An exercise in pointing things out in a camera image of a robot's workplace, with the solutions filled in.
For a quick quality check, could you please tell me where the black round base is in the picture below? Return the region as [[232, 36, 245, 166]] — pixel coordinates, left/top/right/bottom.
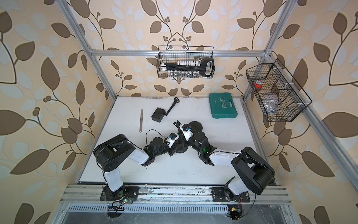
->
[[188, 121, 203, 135], [172, 140, 188, 154]]

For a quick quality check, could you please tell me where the black mic stand rod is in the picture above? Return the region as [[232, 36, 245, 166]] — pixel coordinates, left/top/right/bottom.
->
[[173, 120, 185, 141]]

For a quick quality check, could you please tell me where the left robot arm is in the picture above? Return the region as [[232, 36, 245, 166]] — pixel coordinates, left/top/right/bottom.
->
[[93, 133, 188, 193]]

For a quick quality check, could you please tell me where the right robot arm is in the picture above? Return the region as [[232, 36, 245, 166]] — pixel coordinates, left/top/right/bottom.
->
[[183, 128, 275, 197]]

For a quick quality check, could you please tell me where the small black box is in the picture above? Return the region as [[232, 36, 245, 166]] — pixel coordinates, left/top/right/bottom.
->
[[151, 107, 166, 123]]

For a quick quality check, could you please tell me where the metal ruler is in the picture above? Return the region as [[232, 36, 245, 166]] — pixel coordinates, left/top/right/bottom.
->
[[139, 109, 144, 133]]

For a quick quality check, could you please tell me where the green tool case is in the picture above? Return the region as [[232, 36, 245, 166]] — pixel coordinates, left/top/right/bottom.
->
[[209, 92, 238, 119]]

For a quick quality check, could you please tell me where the socket set rack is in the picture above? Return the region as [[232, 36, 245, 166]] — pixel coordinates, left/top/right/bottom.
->
[[157, 58, 215, 78]]

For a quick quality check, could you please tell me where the red item in basket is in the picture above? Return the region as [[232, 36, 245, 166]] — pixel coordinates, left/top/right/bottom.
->
[[254, 80, 263, 89]]

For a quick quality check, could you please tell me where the plastic bag in basket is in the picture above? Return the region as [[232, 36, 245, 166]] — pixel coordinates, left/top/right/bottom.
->
[[262, 92, 279, 113]]

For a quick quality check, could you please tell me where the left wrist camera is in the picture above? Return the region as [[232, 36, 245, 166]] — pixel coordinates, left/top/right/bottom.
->
[[167, 133, 180, 148]]

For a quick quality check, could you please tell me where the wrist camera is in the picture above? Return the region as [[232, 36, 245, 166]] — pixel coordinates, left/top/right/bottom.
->
[[180, 124, 194, 141], [167, 133, 180, 148]]

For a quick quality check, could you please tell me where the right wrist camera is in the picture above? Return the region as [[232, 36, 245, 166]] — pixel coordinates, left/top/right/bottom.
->
[[180, 124, 194, 141]]

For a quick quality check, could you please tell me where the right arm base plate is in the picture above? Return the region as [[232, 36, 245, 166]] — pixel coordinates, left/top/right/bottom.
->
[[210, 187, 250, 203]]

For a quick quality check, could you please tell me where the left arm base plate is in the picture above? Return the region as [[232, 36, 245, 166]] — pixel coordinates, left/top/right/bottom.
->
[[100, 185, 139, 201]]

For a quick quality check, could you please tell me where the back wire basket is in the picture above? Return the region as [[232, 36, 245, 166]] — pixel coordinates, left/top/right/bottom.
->
[[156, 45, 215, 78]]

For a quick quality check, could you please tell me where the wire basket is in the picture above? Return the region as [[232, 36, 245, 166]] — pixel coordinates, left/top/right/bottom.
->
[[246, 59, 312, 122], [156, 45, 215, 78]]

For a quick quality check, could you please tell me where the right wire basket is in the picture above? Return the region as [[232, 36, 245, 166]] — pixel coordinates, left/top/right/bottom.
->
[[246, 59, 312, 122]]

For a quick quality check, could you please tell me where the aluminium frame rail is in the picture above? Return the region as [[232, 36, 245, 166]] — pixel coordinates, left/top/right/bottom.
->
[[60, 184, 292, 205]]

